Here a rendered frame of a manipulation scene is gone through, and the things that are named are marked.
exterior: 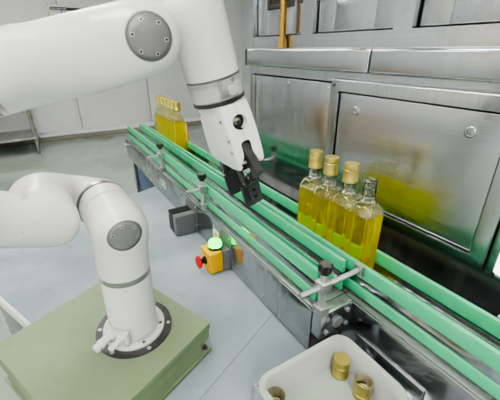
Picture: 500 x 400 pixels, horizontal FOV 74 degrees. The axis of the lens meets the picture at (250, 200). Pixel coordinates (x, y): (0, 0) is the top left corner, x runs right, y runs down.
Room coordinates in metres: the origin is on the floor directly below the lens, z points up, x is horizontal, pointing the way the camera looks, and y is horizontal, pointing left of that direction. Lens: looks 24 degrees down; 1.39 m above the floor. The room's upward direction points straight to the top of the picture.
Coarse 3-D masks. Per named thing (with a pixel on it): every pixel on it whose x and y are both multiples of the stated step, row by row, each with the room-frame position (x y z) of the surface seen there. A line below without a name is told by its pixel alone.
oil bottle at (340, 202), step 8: (336, 200) 0.69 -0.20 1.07; (344, 200) 0.67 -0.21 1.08; (352, 200) 0.67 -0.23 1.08; (336, 208) 0.69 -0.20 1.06; (344, 208) 0.66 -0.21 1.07; (336, 216) 0.68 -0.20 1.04; (344, 216) 0.66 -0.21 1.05; (336, 224) 0.68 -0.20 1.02; (344, 224) 0.66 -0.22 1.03; (328, 232) 0.70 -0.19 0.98; (336, 232) 0.68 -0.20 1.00; (344, 232) 0.66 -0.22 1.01; (328, 240) 0.70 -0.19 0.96; (336, 240) 0.68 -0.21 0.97
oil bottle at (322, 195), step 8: (320, 184) 0.75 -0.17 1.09; (336, 184) 0.75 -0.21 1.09; (320, 192) 0.73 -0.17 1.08; (328, 192) 0.72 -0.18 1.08; (336, 192) 0.72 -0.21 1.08; (320, 200) 0.73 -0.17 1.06; (328, 200) 0.71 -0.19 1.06; (312, 208) 0.75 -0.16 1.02; (320, 208) 0.72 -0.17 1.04; (328, 208) 0.71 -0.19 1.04; (312, 216) 0.75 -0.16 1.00; (320, 216) 0.72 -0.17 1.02; (328, 216) 0.71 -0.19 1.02; (312, 224) 0.74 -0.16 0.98; (320, 224) 0.72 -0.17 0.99; (328, 224) 0.71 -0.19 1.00; (320, 232) 0.72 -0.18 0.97
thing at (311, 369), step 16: (336, 336) 0.51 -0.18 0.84; (304, 352) 0.47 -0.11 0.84; (320, 352) 0.48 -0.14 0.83; (336, 352) 0.50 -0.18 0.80; (352, 352) 0.48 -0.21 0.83; (288, 368) 0.44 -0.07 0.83; (304, 368) 0.46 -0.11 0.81; (320, 368) 0.48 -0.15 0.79; (352, 368) 0.47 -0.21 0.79; (368, 368) 0.45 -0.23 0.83; (272, 384) 0.42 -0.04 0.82; (288, 384) 0.44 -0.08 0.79; (304, 384) 0.45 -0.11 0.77; (320, 384) 0.45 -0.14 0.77; (336, 384) 0.45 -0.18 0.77; (352, 384) 0.45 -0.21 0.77; (384, 384) 0.41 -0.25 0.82; (400, 384) 0.40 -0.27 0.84
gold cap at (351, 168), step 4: (344, 164) 0.69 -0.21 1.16; (348, 164) 0.68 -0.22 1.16; (352, 164) 0.68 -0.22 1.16; (356, 164) 0.68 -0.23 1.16; (344, 168) 0.69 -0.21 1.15; (348, 168) 0.68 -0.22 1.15; (352, 168) 0.68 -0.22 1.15; (356, 168) 0.68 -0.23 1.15; (344, 172) 0.69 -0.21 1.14; (348, 172) 0.68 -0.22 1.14; (352, 172) 0.68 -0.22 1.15; (356, 172) 0.68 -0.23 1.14; (344, 176) 0.69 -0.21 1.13; (348, 176) 0.68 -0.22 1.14; (352, 176) 0.68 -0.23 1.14; (356, 176) 0.68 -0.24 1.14; (344, 180) 0.69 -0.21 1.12; (348, 180) 0.68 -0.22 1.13; (352, 180) 0.68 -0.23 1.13; (356, 180) 0.68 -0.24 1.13
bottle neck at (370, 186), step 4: (364, 180) 0.64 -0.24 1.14; (368, 180) 0.66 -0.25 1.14; (372, 180) 0.65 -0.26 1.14; (376, 180) 0.64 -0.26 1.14; (364, 184) 0.64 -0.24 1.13; (368, 184) 0.63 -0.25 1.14; (372, 184) 0.63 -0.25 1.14; (376, 184) 0.63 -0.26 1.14; (364, 188) 0.64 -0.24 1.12; (368, 188) 0.63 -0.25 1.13; (372, 188) 0.63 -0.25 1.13; (376, 188) 0.64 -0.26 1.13; (364, 192) 0.64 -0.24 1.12; (368, 192) 0.63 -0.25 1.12; (372, 192) 0.63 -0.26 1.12; (376, 192) 0.64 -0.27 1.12; (364, 196) 0.64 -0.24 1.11; (368, 196) 0.63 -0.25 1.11; (372, 196) 0.63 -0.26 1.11; (364, 200) 0.64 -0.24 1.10; (368, 200) 0.63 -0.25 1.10; (372, 200) 0.63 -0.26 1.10
